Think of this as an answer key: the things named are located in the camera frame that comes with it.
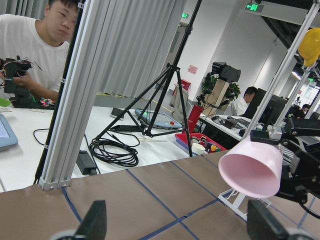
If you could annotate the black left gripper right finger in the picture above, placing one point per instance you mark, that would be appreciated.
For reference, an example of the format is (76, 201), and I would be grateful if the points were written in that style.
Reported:
(262, 225)

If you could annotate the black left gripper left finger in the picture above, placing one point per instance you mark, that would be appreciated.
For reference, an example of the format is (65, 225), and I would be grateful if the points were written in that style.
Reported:
(94, 224)

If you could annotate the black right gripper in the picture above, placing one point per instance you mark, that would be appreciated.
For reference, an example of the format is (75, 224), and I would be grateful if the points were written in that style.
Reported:
(302, 175)

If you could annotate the pink plastic cup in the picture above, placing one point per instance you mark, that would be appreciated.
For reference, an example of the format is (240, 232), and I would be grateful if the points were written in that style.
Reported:
(253, 168)

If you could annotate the white paper cup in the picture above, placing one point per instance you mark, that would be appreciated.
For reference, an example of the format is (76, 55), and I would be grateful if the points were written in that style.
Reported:
(198, 149)

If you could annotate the seated man at desk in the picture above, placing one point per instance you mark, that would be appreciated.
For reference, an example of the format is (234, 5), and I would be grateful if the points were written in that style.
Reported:
(240, 105)

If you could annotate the black computer monitor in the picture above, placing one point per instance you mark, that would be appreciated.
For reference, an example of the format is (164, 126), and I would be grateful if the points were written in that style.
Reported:
(272, 111)

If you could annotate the red plastic bin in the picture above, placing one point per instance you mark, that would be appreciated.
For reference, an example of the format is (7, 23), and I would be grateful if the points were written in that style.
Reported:
(210, 145)

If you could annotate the black power adapter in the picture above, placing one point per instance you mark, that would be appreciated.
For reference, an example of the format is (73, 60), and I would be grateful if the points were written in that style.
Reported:
(85, 164)

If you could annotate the red thermos bottle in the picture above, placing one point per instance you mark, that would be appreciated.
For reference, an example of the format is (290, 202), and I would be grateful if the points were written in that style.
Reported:
(194, 117)

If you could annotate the blue teach pendant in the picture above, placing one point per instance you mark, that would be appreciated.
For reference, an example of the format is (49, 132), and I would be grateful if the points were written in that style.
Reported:
(162, 120)
(8, 138)

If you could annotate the yellow hard hat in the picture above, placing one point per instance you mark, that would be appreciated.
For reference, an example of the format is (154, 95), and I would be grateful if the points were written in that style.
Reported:
(309, 48)

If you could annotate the green plastic printed part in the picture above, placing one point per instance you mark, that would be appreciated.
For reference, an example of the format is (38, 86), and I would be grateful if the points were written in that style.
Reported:
(4, 102)

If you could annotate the person in white shirt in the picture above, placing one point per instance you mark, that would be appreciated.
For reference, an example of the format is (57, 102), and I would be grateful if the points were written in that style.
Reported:
(45, 42)

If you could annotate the white wire dish rack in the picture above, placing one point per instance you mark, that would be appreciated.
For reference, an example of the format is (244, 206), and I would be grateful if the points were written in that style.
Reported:
(233, 200)

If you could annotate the black camera tripod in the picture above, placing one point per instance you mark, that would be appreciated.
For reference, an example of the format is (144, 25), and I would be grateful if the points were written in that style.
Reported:
(162, 82)

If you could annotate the aluminium frame post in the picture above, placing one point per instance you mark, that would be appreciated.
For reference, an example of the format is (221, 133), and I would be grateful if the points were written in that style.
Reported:
(98, 61)

